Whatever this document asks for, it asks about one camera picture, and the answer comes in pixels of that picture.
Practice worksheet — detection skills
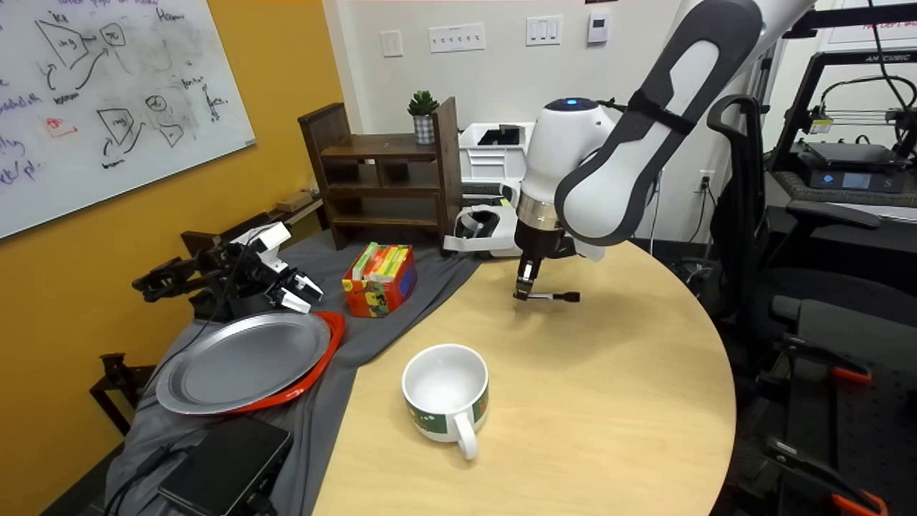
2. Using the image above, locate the black spare gripper tool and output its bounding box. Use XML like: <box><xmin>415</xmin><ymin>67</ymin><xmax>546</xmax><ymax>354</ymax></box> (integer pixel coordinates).
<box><xmin>133</xmin><ymin>221</ymin><xmax>325</xmax><ymax>321</ymax></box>

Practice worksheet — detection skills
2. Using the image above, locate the white wall switch plate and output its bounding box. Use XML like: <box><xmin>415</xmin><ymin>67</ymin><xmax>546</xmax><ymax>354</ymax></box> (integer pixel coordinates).
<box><xmin>427</xmin><ymin>22</ymin><xmax>488</xmax><ymax>55</ymax></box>

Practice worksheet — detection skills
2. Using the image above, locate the black box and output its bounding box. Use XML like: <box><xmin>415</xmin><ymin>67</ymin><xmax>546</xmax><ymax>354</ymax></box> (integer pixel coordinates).
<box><xmin>159</xmin><ymin>419</ymin><xmax>292</xmax><ymax>516</ymax></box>

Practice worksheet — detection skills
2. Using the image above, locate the colourful block toy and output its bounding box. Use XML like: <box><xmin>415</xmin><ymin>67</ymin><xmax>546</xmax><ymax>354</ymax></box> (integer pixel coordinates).
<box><xmin>341</xmin><ymin>241</ymin><xmax>415</xmax><ymax>317</ymax></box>

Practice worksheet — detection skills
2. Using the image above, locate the whiteboard with drawings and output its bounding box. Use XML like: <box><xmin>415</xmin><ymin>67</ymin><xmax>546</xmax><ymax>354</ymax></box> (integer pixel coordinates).
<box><xmin>0</xmin><ymin>0</ymin><xmax>256</xmax><ymax>237</ymax></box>

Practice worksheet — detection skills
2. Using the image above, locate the black and white marker pen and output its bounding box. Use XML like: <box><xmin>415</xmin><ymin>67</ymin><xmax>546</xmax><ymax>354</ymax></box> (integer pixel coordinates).
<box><xmin>514</xmin><ymin>292</ymin><xmax>583</xmax><ymax>304</ymax></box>

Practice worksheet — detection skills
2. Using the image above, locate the red plate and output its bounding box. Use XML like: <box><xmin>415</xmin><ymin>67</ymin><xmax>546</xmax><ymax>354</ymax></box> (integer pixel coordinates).
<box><xmin>232</xmin><ymin>310</ymin><xmax>348</xmax><ymax>416</ymax></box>

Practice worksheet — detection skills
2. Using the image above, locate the black 3D printer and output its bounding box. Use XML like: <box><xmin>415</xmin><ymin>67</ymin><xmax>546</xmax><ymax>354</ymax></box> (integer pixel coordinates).
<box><xmin>769</xmin><ymin>0</ymin><xmax>917</xmax><ymax>222</ymax></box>

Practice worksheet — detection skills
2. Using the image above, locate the white thermostat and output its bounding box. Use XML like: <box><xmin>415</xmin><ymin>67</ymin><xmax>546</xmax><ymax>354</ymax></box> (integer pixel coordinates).
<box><xmin>584</xmin><ymin>12</ymin><xmax>612</xmax><ymax>45</ymax></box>

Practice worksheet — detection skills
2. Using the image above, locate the white printer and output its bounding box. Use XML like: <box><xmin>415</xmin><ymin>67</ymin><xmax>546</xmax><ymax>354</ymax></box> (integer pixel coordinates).
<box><xmin>458</xmin><ymin>119</ymin><xmax>533</xmax><ymax>202</ymax></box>

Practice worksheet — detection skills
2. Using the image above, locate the white green christmas mug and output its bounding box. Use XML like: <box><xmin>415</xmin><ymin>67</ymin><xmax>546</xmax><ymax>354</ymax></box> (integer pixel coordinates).
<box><xmin>403</xmin><ymin>343</ymin><xmax>490</xmax><ymax>462</ymax></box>

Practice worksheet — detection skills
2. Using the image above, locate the small potted plant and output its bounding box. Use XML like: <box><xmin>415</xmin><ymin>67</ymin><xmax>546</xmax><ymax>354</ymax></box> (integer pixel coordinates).
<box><xmin>407</xmin><ymin>89</ymin><xmax>440</xmax><ymax>145</ymax></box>

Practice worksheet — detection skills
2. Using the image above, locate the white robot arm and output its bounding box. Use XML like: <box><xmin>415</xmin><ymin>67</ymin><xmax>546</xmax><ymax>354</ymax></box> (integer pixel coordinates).
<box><xmin>514</xmin><ymin>0</ymin><xmax>818</xmax><ymax>300</ymax></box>

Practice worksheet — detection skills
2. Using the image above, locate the brown wooden shelf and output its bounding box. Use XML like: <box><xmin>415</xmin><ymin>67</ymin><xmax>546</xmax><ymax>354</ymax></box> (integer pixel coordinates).
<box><xmin>299</xmin><ymin>98</ymin><xmax>461</xmax><ymax>245</ymax></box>

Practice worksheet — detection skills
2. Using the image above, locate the grey table cloth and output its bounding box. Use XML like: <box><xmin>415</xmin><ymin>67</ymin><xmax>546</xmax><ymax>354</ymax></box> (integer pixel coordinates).
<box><xmin>103</xmin><ymin>231</ymin><xmax>480</xmax><ymax>516</ymax></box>

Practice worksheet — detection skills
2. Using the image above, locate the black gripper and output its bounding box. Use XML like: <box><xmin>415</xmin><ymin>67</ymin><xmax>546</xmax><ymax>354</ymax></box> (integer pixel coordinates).
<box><xmin>514</xmin><ymin>222</ymin><xmax>574</xmax><ymax>300</ymax></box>

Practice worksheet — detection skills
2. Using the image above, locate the white VR headset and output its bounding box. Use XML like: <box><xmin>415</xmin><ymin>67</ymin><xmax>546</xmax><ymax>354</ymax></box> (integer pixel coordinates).
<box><xmin>443</xmin><ymin>202</ymin><xmax>520</xmax><ymax>257</ymax></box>

